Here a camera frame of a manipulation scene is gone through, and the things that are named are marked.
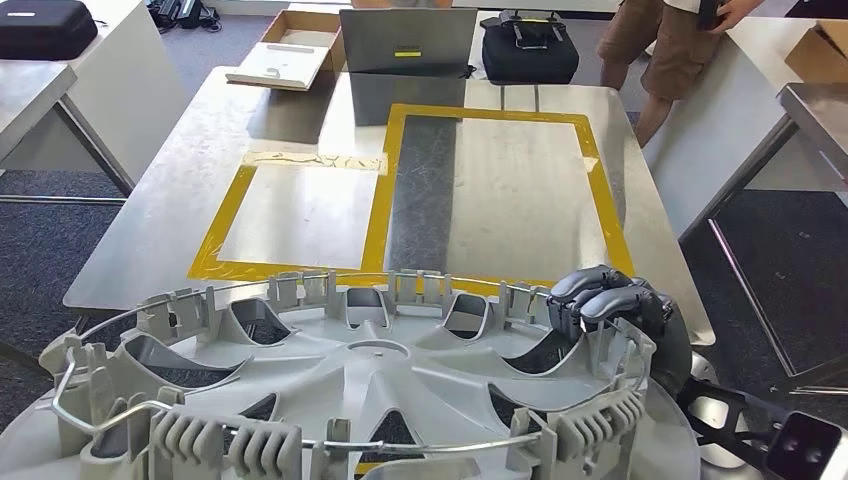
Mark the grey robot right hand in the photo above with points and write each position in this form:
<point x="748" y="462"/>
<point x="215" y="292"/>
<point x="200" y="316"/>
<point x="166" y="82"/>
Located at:
<point x="662" y="324"/>

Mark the grey plastic wheel hubcap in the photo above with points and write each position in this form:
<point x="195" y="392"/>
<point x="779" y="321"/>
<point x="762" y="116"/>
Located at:
<point x="371" y="391"/>

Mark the stainless steel workbench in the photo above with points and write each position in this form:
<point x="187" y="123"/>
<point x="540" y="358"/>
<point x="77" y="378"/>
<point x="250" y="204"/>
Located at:
<point x="821" y="112"/>
<point x="166" y="199"/>
<point x="26" y="93"/>

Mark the black carrying case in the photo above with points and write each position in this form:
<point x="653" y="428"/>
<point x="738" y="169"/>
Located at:
<point x="530" y="63"/>

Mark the black phone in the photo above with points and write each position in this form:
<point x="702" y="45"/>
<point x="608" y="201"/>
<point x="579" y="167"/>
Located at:
<point x="709" y="13"/>

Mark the black remote controller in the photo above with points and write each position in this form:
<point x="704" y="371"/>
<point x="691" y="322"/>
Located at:
<point x="526" y="30"/>

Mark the grey laptop with yellow sticker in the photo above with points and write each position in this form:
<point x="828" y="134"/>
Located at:
<point x="407" y="36"/>

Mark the open brown cardboard box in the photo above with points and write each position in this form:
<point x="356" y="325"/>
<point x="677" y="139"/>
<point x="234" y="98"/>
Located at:
<point x="278" y="26"/>

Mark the black hard case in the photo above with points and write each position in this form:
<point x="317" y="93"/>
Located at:
<point x="40" y="30"/>

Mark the large yellow tape frame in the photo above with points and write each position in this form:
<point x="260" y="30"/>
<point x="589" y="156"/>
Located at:
<point x="378" y="212"/>

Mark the small yellow tape frame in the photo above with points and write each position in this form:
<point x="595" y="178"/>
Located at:
<point x="218" y="232"/>

